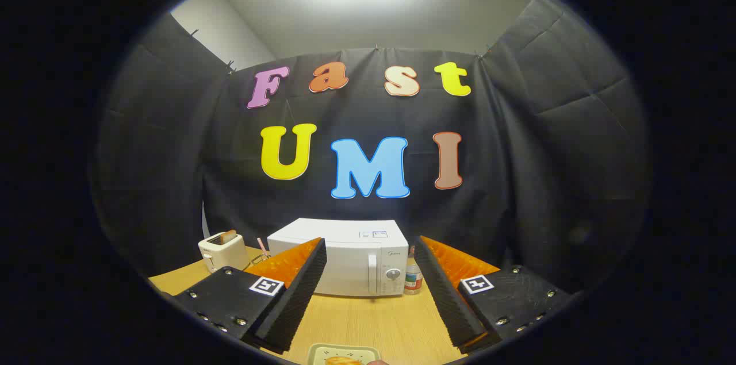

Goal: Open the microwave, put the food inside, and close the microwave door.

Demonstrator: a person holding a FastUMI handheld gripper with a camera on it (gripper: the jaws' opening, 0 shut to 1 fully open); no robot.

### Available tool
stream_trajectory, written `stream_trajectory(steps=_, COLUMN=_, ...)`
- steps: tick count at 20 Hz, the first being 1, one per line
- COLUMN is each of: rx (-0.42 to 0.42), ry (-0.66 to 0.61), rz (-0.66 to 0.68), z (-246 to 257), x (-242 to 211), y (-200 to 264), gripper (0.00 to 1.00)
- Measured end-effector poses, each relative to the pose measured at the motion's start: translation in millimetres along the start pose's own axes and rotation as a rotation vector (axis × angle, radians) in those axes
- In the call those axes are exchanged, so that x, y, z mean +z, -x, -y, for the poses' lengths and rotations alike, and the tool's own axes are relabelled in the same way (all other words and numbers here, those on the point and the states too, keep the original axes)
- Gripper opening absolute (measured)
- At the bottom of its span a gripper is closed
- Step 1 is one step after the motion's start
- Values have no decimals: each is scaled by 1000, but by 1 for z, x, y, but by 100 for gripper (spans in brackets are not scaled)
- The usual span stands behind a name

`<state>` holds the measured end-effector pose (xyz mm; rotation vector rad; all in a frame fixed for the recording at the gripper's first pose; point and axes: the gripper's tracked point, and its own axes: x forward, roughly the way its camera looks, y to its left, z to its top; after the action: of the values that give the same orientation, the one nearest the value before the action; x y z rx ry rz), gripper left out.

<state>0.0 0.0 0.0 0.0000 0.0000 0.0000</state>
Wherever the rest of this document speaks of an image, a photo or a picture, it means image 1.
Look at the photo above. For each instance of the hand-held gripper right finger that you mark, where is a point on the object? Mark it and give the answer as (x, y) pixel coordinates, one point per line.
(445, 296)

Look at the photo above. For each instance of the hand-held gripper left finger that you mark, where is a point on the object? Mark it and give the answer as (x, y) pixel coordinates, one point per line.
(299, 296)

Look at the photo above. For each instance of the white microwave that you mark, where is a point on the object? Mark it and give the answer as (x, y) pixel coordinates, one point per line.
(353, 261)

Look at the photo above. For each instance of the golden bread bun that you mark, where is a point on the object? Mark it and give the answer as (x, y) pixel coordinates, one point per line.
(344, 361)

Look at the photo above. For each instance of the clear plastic water bottle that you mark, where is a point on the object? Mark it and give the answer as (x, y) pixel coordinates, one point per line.
(413, 279)

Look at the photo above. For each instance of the pale green plate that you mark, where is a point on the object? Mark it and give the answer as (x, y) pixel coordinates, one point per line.
(322, 352)

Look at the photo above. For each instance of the pink striped straw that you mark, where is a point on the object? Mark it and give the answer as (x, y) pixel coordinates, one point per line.
(262, 246)

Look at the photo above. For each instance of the white toaster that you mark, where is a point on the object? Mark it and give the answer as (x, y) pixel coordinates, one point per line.
(221, 256)

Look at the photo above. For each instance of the toast slice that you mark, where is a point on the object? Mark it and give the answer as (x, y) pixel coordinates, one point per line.
(229, 236)

